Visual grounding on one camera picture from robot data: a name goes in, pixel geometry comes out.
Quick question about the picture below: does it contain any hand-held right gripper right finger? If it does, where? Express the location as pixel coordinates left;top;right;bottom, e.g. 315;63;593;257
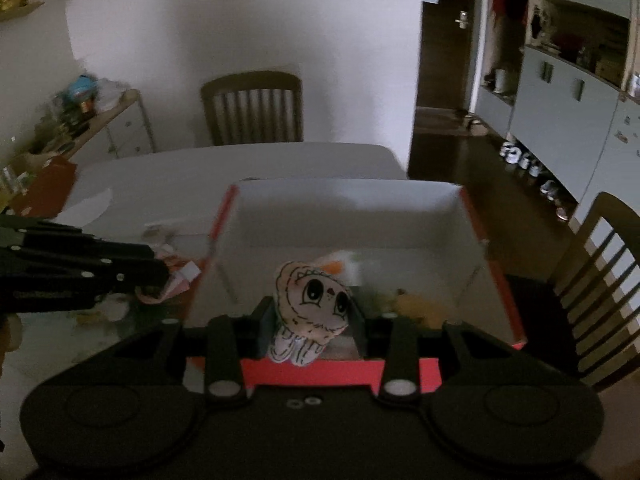
350;301;518;406

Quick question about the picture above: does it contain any blue globe toy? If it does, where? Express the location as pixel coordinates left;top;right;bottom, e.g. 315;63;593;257
67;75;99;114

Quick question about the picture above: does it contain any stickered pale blue cabinet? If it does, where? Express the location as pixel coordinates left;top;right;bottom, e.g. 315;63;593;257
569;94;640;227

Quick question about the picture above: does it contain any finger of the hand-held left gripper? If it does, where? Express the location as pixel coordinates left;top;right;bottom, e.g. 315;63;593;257
0;216;157;262
30;252;172;297

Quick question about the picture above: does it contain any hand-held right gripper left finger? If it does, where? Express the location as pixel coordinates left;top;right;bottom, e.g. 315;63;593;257
112;300;277;407

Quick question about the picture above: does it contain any row of shoes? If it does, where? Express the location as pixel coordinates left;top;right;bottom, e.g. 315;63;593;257
498;140;572;222

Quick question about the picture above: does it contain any dark brown door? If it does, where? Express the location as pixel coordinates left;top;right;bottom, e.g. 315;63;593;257
417;0;476;111

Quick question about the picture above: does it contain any white big-eyed plush doll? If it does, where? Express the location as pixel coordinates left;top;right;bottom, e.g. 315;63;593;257
266;259;354;369

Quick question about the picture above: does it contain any white wooden sideboard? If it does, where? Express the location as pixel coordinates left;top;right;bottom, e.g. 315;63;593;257
64;88;156;161

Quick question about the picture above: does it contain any red cardboard shoe box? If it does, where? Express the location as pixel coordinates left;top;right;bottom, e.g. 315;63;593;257
182;178;528;394

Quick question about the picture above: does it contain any yellow plush toy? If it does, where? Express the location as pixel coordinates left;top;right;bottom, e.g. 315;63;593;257
394;290;452;329

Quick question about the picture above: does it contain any clear plastic packet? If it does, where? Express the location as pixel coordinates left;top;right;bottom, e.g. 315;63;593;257
137;244;202;306

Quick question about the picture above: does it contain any pale blue two-door cabinet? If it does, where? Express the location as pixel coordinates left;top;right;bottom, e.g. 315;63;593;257
509;44;626;202

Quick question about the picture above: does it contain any grey white orange plush toy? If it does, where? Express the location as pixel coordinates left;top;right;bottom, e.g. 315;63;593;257
312;249;362;287

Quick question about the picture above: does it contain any dark wooden slatted chair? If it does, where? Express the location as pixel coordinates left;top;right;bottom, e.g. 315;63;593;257
200;70;304;147
549;191;640;392

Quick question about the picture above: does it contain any white paper sheet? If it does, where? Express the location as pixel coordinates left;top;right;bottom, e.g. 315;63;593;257
63;187;114;226

